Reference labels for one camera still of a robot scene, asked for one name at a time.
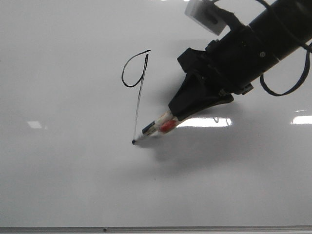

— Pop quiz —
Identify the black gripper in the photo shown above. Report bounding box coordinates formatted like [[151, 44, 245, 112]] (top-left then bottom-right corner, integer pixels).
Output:
[[168, 26, 278, 121]]

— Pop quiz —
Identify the white whiteboard marker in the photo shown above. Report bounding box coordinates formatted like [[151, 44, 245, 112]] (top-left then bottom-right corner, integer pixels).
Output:
[[132, 111, 178, 145]]

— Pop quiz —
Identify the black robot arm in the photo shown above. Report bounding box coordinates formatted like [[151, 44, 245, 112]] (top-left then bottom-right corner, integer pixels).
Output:
[[169, 0, 312, 120]]

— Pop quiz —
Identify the white whiteboard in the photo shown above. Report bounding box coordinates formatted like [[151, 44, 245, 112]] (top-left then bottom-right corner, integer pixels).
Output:
[[0, 0, 312, 227]]

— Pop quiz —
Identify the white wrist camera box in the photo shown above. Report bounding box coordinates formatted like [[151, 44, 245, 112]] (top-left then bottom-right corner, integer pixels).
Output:
[[184, 0, 227, 36]]

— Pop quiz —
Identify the black cable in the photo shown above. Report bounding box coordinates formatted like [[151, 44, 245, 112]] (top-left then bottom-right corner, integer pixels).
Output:
[[255, 0, 312, 96]]

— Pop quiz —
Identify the grey aluminium whiteboard frame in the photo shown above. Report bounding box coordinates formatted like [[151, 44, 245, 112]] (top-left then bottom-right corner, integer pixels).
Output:
[[0, 225, 312, 234]]

